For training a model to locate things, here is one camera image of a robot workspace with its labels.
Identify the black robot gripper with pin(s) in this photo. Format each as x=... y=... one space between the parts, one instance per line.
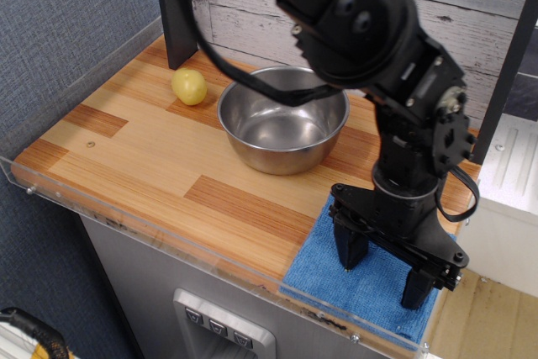
x=404 y=222

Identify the blue microfiber cloth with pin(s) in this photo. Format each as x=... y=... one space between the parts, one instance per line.
x=371 y=291

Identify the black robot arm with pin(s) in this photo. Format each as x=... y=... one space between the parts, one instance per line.
x=419 y=95

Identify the white toy sink counter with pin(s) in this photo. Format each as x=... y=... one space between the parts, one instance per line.
x=501 y=236

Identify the stainless steel bowl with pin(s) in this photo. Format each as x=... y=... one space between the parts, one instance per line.
x=277 y=139

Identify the grey dispenser button panel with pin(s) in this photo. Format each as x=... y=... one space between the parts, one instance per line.
x=218 y=327

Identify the silver toy fridge cabinet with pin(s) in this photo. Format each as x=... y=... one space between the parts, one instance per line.
x=145 y=280

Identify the yellow toy potato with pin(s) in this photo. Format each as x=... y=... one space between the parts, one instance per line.
x=189 y=86

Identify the yellow object bottom left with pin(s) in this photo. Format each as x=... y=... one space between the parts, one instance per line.
x=40 y=352

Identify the black white bottom-left equipment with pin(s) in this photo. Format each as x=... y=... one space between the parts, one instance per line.
x=21 y=332

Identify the dark right frame post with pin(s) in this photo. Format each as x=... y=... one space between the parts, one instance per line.
x=507 y=75

